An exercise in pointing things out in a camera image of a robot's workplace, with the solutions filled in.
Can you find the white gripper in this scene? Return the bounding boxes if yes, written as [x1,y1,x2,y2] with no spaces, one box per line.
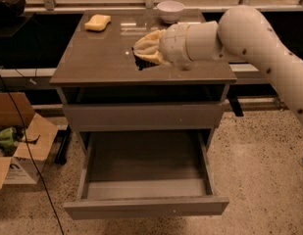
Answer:
[133,23,191,67]

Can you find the black chocolate bar wrapper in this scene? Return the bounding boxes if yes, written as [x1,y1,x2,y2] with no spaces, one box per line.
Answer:
[131,49,158,71]

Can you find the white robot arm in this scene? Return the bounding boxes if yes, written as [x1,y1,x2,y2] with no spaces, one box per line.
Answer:
[133,5,303,125]

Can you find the grey drawer cabinet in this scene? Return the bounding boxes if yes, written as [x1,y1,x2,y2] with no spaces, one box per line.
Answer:
[50,10,236,148]

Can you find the closed grey top drawer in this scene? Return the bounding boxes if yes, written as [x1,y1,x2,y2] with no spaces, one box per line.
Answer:
[63,103,224,132]

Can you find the open grey middle drawer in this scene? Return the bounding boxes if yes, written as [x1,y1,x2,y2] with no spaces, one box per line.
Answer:
[64,130,229,219]

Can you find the white bowl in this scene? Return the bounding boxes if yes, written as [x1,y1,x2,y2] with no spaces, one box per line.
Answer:
[157,1,184,24]

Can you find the yellow sponge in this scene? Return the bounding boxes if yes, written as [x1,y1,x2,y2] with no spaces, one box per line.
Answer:
[84,15,111,31]

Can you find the black object on shelf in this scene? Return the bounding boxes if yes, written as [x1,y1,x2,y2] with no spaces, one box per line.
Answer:
[0,0,26,21]

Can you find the green packets in box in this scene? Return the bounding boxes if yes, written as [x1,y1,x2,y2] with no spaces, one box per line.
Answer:
[0,127,24,157]

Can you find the open cardboard box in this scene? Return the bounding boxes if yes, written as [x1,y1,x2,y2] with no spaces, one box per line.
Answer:
[0,92,58,190]

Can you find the black cable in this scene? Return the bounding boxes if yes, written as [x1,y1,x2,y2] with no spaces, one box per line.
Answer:
[0,66,66,235]

